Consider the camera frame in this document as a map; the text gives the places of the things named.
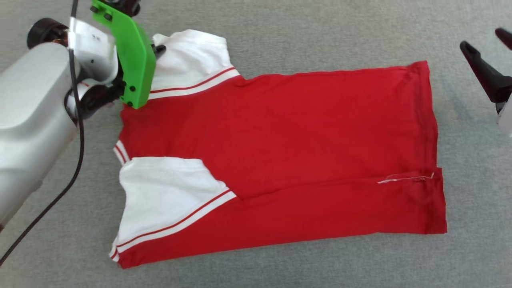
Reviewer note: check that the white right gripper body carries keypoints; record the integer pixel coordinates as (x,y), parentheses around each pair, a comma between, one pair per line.
(506,120)

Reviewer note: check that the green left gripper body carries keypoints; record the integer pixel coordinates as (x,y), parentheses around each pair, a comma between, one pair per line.
(136,60)

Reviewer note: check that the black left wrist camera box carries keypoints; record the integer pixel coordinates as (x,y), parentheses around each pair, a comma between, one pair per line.
(128,6)

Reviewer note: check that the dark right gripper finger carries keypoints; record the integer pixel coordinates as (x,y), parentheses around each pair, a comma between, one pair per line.
(506,38)
(494,86)

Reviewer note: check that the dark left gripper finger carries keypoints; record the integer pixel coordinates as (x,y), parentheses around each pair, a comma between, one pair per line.
(160,50)

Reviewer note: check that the red and white basketball jersey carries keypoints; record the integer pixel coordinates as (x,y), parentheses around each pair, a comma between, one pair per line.
(300,140)

